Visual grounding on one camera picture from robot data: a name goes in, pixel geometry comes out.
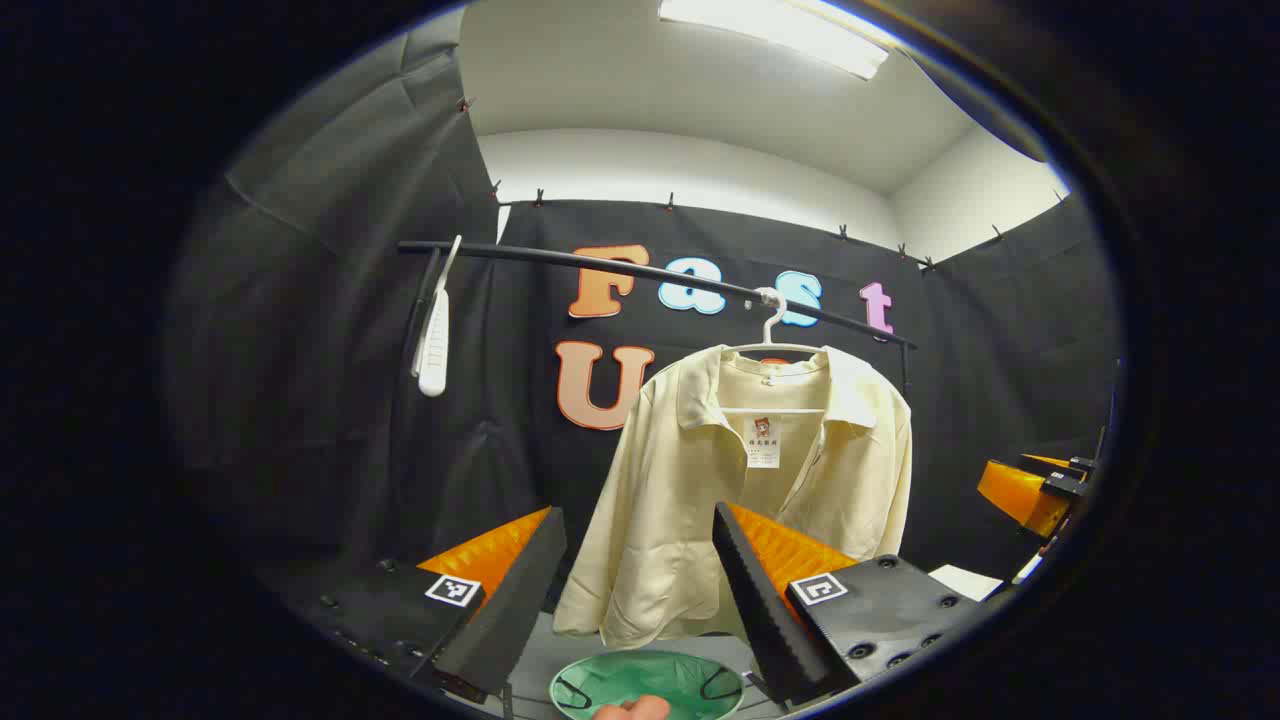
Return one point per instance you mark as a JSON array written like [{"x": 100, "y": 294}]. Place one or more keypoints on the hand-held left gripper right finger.
[{"x": 765, "y": 610}]

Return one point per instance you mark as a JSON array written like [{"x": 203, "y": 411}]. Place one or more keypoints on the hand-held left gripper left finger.
[{"x": 505, "y": 600}]

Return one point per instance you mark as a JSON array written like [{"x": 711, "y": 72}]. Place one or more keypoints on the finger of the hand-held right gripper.
[
  {"x": 1020, "y": 495},
  {"x": 1072, "y": 478}
]

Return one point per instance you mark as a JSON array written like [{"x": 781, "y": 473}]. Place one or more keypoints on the green laundry hamper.
[{"x": 650, "y": 675}]

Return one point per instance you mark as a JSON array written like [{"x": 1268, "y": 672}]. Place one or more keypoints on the cream collared shirt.
[{"x": 680, "y": 500}]

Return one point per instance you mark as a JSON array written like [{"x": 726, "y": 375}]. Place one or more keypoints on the empty white hanger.
[{"x": 435, "y": 350}]

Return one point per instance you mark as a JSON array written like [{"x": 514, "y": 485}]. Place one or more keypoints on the white hanger holding shirt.
[{"x": 790, "y": 347}]

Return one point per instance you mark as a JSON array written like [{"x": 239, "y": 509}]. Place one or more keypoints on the black clothes rack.
[{"x": 600, "y": 263}]

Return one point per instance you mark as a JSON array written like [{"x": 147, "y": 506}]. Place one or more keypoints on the black backdrop cloth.
[{"x": 330, "y": 400}]

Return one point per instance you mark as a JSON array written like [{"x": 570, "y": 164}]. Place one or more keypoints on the ceiling light panel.
[{"x": 780, "y": 25}]

